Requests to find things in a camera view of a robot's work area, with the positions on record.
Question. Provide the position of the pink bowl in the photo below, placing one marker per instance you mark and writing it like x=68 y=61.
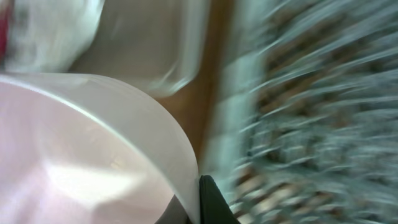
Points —
x=91 y=149

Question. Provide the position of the grey dishwasher rack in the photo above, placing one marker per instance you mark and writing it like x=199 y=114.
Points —
x=305 y=125

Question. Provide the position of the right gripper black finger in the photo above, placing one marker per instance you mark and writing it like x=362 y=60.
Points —
x=213 y=206

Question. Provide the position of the clear plastic waste bin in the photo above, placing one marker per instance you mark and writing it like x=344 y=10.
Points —
x=153 y=45

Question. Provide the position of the white tissue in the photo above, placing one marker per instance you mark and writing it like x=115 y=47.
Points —
x=49 y=35

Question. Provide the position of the red snack wrapper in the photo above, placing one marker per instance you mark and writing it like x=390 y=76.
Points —
x=5 y=15

